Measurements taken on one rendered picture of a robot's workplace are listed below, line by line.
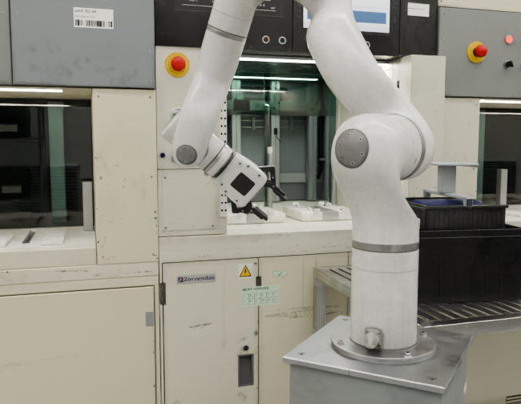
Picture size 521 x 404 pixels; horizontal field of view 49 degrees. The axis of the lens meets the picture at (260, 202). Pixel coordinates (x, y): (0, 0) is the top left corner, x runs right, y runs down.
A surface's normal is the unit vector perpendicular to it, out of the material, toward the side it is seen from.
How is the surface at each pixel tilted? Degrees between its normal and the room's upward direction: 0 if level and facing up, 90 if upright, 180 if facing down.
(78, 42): 90
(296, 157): 90
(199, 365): 90
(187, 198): 90
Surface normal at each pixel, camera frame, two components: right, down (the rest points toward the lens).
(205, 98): 0.22, -0.35
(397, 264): 0.16, 0.10
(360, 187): -0.48, 0.66
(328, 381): -0.47, 0.09
